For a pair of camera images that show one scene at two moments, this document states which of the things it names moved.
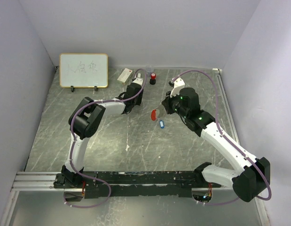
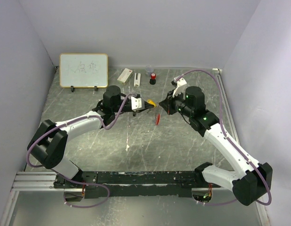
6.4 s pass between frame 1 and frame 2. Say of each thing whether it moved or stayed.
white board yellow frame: stayed
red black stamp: stayed
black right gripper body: stayed
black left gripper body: moved
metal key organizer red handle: moved
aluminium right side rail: stayed
